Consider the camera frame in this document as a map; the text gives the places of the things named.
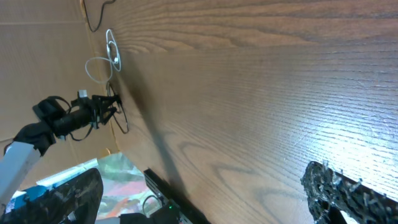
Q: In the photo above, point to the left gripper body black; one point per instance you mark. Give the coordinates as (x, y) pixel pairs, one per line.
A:
(99, 110)

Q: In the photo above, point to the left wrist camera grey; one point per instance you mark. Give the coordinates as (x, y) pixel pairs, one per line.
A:
(82, 94)

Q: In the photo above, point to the cardboard side panel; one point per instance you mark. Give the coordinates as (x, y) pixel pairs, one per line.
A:
(47, 50)

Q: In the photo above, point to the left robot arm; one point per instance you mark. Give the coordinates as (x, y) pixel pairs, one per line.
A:
(57, 119)

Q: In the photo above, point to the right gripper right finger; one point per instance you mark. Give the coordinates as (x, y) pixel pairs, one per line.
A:
(330, 193)

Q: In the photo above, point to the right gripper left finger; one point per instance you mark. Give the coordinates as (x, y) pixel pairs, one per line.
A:
(75, 201)

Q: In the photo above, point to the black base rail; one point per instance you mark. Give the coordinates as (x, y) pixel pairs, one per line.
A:
(174, 208)

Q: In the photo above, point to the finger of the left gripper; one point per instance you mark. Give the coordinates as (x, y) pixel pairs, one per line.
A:
(107, 99)
(106, 114)

